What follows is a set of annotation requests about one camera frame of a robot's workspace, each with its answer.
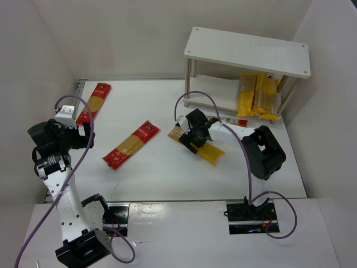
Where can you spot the yellow spaghetti bag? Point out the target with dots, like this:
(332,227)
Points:
(207,152)

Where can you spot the red spaghetti bag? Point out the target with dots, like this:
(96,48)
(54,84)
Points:
(95,102)
(118,156)

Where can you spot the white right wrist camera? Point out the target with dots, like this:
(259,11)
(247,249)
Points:
(183,123)

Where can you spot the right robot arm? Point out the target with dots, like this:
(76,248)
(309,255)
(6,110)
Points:
(263,154)

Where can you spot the white two-tier shelf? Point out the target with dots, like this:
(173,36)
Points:
(282,59)

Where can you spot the yellow pasta bag shelf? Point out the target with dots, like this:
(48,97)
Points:
(247,86)
(265,97)

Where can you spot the aluminium table edge rail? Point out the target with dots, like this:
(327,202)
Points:
(78,92)

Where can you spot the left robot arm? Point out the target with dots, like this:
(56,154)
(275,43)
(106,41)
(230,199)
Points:
(83,243)

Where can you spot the red spaghetti bag far left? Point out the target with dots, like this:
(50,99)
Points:
(95,102)

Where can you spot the red spaghetti bag centre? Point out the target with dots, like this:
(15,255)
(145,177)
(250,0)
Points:
(118,156)

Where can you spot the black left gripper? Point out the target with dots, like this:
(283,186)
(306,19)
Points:
(84,135)

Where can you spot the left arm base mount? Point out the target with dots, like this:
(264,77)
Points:
(117,217)

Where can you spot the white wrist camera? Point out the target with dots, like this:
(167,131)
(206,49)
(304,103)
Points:
(183,123)
(65,116)

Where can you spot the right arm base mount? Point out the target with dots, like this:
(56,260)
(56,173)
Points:
(242,220)

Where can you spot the red orange pasta box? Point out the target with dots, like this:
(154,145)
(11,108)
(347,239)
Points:
(235,121)

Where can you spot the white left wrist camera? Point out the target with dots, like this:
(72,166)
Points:
(65,116)

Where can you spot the yellow pasta bag shelf left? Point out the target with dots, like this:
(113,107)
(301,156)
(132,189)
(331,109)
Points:
(247,86)

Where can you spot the yellow pasta bag shelf right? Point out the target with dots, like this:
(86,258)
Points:
(265,97)

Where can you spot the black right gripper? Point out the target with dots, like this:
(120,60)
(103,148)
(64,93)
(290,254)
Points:
(189,138)

